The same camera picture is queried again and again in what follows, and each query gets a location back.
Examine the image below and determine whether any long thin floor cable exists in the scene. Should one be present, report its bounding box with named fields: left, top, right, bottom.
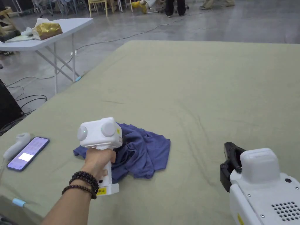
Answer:
left=70, top=11, right=208, bottom=57

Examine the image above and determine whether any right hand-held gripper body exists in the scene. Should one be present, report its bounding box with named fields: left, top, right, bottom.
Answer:
left=229, top=147, right=300, bottom=225

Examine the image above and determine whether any white hand controller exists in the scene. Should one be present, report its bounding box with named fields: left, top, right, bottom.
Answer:
left=0, top=132, right=31, bottom=185

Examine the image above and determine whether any black floor cable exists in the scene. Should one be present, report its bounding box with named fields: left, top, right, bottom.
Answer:
left=4, top=76, right=55, bottom=116

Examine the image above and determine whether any dark blue shirt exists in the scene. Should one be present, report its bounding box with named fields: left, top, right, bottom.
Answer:
left=73, top=122, right=171, bottom=185

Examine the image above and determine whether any yellow chair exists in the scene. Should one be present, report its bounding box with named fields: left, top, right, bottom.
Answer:
left=88, top=0, right=109, bottom=17

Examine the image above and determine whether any person's left forearm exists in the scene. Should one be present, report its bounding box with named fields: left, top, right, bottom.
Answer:
left=41, top=171, right=100, bottom=225

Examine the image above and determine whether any person's left hand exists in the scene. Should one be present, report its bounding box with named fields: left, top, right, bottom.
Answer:
left=81, top=147, right=117, bottom=180

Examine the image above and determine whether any white folding table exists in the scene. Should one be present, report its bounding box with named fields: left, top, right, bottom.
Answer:
left=0, top=17, right=94, bottom=95

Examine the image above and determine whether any black box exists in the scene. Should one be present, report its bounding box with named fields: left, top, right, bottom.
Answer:
left=0, top=78, right=24, bottom=132

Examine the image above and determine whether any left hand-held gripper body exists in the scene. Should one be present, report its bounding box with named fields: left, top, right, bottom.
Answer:
left=77, top=117, right=123, bottom=195

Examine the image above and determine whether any bed with pale green sheet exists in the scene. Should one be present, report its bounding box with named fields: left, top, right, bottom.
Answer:
left=0, top=40, right=300, bottom=225

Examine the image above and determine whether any smartphone with lit screen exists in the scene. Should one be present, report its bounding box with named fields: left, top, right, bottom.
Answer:
left=6, top=137, right=50, bottom=172

